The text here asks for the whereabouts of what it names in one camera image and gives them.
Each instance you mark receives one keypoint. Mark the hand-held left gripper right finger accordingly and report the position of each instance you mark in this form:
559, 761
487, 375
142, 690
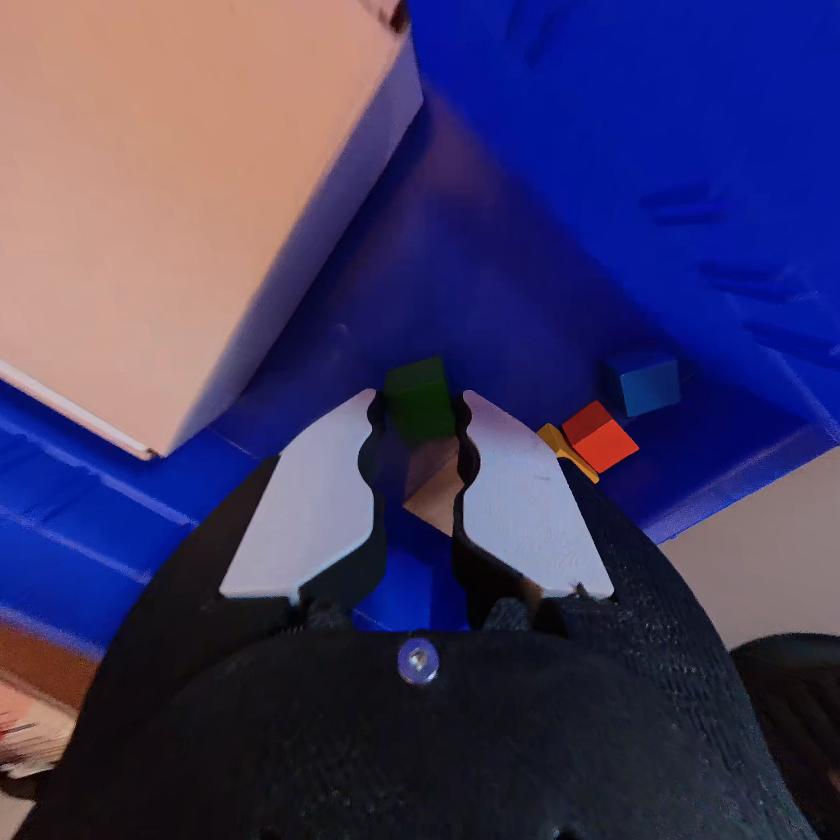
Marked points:
525, 512

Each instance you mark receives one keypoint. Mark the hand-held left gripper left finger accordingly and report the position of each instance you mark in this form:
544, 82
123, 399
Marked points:
308, 512

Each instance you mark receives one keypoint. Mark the yellow wooden cube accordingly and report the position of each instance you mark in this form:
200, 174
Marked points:
558, 443

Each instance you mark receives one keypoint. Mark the natural wooden cube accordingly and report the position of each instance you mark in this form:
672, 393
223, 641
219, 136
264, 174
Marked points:
433, 492

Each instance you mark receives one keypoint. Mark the red wooden cube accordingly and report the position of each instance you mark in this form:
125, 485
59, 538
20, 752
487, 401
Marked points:
600, 439

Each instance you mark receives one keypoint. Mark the green wooden cube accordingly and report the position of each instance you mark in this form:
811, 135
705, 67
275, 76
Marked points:
420, 400

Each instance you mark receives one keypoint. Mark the blue wooden cube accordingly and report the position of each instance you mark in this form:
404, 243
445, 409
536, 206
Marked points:
646, 387

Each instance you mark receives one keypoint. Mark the white cardboard box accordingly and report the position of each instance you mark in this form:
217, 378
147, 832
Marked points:
164, 197

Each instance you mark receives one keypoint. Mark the blue plastic tray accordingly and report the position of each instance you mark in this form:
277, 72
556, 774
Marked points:
590, 164

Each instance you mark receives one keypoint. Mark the dark cloth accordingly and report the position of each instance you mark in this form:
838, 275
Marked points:
794, 722

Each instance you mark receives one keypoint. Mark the pale papers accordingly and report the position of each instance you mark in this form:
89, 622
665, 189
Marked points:
29, 741

